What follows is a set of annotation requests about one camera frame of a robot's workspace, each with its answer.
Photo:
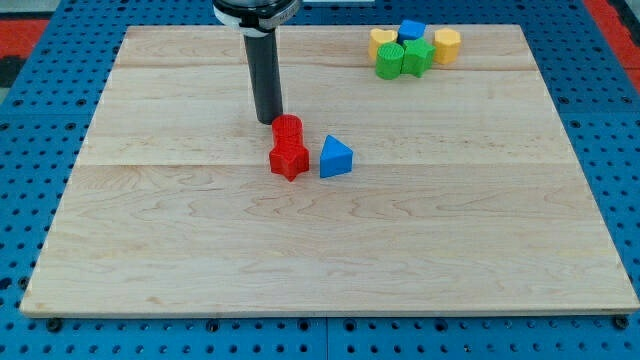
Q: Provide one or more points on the blue cube block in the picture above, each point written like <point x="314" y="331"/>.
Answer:
<point x="410" y="30"/>

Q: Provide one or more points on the yellow heart block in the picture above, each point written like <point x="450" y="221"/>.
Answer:
<point x="378" y="37"/>

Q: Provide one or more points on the yellow hexagon block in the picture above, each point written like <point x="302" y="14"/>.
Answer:
<point x="447" y="42"/>

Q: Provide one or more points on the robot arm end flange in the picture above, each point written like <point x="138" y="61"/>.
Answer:
<point x="255" y="18"/>

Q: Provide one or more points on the red star block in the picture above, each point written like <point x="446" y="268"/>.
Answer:
<point x="289" y="160"/>

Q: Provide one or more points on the green star block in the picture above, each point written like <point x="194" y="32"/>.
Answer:
<point x="418" y="57"/>

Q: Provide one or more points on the wooden board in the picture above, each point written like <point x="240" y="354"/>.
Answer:
<point x="465" y="198"/>

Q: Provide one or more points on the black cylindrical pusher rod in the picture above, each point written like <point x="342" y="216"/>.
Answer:
<point x="262" y="57"/>

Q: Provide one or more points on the red cylinder block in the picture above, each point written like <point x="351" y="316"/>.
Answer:
<point x="287" y="130"/>

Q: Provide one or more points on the green cylinder block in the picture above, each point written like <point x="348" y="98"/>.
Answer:
<point x="389" y="60"/>

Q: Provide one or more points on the blue triangle block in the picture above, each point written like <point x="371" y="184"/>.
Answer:
<point x="336" y="158"/>

